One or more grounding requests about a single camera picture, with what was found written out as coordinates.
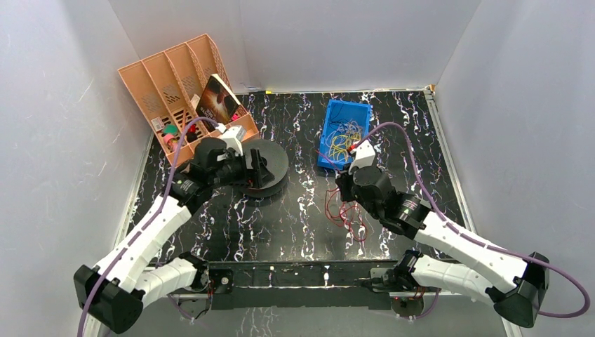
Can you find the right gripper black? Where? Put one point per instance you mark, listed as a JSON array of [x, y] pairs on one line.
[[343, 182]]

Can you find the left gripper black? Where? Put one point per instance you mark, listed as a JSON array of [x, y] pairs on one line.
[[256, 166]]

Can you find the grey perforated cable spool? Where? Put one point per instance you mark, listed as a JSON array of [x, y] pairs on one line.
[[276, 160]]

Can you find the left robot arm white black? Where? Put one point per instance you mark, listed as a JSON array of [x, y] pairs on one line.
[[119, 287]]

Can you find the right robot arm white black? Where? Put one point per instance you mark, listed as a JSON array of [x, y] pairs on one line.
[[515, 286]]

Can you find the blue plastic bin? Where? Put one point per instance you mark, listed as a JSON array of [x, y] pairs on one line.
[[345, 124]]

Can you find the red black small item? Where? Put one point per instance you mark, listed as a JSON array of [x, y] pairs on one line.
[[191, 134]]

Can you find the brown book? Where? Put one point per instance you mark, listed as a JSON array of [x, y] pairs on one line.
[[217, 101]]

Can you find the green tape roll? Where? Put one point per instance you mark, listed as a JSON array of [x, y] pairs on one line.
[[170, 129]]

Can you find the orange file organizer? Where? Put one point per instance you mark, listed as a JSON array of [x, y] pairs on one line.
[[167, 86]]

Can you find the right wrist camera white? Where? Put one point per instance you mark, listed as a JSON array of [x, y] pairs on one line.
[[363, 155]]

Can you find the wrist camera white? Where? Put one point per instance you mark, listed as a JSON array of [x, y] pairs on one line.
[[232, 136], [363, 155]]

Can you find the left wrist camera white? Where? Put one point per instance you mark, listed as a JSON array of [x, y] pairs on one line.
[[232, 136]]

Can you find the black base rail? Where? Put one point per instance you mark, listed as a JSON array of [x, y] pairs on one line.
[[314, 284]]

